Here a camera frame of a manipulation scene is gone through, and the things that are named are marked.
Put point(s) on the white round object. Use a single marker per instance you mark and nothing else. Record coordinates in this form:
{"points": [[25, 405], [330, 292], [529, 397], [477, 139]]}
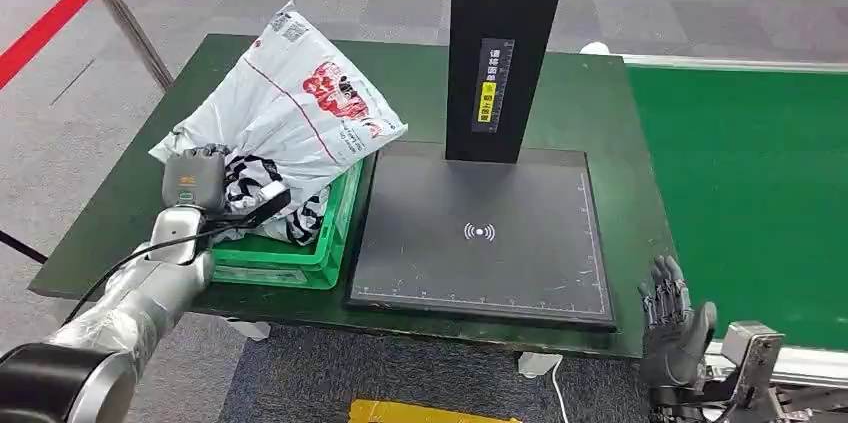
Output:
{"points": [[594, 49]]}

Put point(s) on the yellow floor tape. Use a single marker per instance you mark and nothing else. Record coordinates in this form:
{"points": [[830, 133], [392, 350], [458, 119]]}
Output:
{"points": [[411, 413]]}

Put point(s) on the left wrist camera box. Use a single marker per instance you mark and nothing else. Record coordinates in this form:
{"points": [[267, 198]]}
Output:
{"points": [[272, 193]]}

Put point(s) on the white table foot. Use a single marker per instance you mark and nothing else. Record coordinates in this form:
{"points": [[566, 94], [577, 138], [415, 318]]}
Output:
{"points": [[252, 330], [536, 364]]}

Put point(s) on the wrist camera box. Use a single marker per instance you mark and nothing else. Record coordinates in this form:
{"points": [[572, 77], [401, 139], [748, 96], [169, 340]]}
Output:
{"points": [[752, 347], [272, 193]]}

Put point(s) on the green conveyor belt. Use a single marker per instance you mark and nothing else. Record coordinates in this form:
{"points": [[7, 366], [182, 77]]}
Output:
{"points": [[742, 175]]}

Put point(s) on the red barrier belt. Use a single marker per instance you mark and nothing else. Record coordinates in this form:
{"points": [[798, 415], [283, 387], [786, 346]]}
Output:
{"points": [[40, 32]]}

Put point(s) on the green plastic crate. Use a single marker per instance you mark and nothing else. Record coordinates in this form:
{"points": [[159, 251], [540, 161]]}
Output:
{"points": [[278, 268]]}

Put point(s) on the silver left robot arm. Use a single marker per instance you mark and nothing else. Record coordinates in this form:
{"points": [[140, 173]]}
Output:
{"points": [[132, 307]]}

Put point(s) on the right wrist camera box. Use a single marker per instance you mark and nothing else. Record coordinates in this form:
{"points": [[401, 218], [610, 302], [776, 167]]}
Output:
{"points": [[752, 347]]}

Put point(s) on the white parcel black stripe print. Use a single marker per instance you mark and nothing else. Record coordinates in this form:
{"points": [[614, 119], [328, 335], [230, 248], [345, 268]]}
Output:
{"points": [[311, 221]]}

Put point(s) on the steel stanchion post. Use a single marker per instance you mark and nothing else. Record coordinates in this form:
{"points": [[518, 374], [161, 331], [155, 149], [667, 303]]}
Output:
{"points": [[129, 26]]}

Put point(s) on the black scanner column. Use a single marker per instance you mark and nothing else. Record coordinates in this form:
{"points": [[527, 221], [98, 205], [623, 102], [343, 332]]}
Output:
{"points": [[484, 9]]}

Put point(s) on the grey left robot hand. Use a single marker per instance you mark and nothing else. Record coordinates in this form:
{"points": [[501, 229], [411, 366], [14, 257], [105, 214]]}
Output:
{"points": [[195, 178]]}

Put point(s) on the black yellow column label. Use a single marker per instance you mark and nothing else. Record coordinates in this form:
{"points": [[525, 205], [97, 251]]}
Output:
{"points": [[492, 85]]}

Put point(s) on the large white parcel red print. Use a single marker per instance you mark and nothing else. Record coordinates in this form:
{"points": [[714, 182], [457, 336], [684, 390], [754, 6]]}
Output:
{"points": [[291, 108]]}

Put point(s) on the black scanner base plate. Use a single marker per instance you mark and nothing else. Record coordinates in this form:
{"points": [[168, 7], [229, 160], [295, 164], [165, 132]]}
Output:
{"points": [[530, 241]]}

